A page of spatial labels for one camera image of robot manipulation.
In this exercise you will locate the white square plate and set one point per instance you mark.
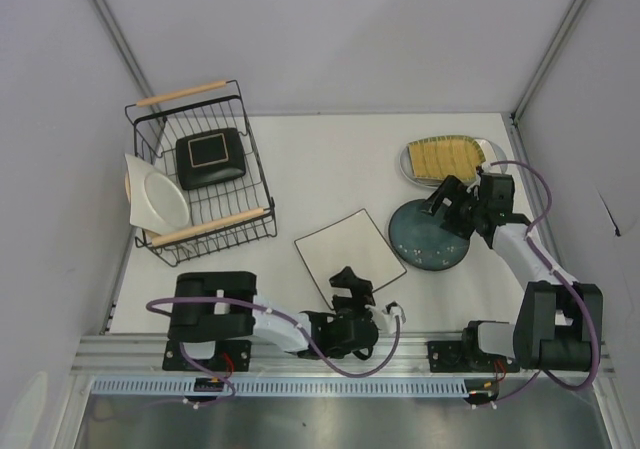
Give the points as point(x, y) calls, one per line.
point(353, 241)
point(157, 204)

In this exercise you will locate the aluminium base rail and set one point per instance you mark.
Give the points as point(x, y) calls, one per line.
point(408, 353)

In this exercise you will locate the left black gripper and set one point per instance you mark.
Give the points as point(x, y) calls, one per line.
point(351, 298)

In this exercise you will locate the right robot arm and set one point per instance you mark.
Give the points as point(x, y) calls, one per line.
point(558, 326)

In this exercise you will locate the white rectangular plate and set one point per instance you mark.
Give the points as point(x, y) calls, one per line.
point(485, 146)

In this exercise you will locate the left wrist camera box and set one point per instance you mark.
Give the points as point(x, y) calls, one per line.
point(388, 319)

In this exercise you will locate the white slotted cable duct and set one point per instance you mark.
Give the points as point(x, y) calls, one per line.
point(282, 387)

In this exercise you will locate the woven fan-shaped plate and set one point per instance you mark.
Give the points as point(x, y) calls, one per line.
point(442, 158)

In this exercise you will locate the dark blue round plate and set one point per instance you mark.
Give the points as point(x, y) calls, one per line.
point(417, 237)

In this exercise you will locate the wooden plate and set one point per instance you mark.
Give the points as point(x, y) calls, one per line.
point(127, 187)

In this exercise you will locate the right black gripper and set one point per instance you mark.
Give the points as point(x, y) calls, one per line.
point(454, 205)

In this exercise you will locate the black square dish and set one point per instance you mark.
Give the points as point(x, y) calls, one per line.
point(209, 158)

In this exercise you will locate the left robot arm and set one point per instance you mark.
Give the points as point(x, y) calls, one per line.
point(208, 316)

